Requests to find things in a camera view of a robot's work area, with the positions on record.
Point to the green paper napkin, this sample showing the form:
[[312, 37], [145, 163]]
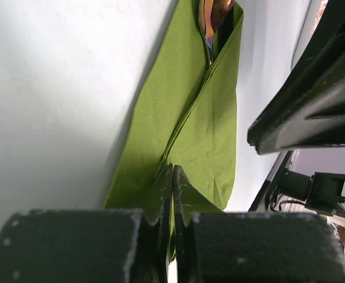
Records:
[[185, 114]]

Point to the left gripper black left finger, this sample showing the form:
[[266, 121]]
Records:
[[113, 245]]

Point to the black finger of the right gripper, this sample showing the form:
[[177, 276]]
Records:
[[309, 109]]

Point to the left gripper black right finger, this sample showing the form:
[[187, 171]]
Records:
[[214, 246]]

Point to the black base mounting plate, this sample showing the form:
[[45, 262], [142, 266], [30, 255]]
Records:
[[261, 203]]

